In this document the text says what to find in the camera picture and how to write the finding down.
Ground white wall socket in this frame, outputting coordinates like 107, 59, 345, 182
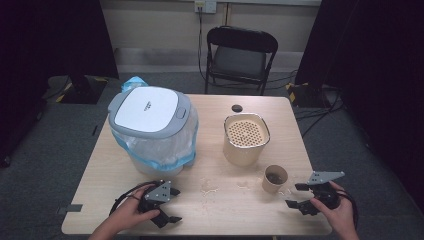
194, 0, 218, 15

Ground dark wet tea leaves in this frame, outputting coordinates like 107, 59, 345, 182
266, 172, 284, 185

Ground clear blue-edged trash bag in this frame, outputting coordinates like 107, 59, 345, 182
110, 75, 200, 173

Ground brown paper cup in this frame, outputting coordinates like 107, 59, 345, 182
261, 164, 289, 195

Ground dark curtain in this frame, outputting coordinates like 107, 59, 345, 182
0, 0, 120, 168
294, 0, 424, 214

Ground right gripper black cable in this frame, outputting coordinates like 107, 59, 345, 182
335, 188, 360, 231

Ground grey floor tape strip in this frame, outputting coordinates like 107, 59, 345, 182
56, 203, 84, 215

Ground black floor cables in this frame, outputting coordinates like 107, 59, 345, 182
266, 69, 346, 138

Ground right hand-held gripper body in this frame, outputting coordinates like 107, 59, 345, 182
305, 170, 346, 212

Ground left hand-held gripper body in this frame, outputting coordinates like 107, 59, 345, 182
138, 179, 173, 230

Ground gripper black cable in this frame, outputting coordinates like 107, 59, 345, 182
109, 180, 162, 216
335, 188, 360, 231

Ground beige strainer bucket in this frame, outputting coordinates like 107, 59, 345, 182
222, 112, 271, 168

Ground black folding chair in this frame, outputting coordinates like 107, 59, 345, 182
203, 25, 279, 97

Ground person's left hand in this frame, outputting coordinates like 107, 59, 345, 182
107, 184, 162, 232

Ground black yellow-striped stand base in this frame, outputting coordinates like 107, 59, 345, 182
286, 82, 331, 109

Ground person's right hand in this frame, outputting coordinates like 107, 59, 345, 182
309, 180, 356, 232

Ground black wall power cable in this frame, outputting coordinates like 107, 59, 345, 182
197, 5, 214, 85

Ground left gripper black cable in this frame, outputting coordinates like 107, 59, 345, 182
109, 180, 162, 216

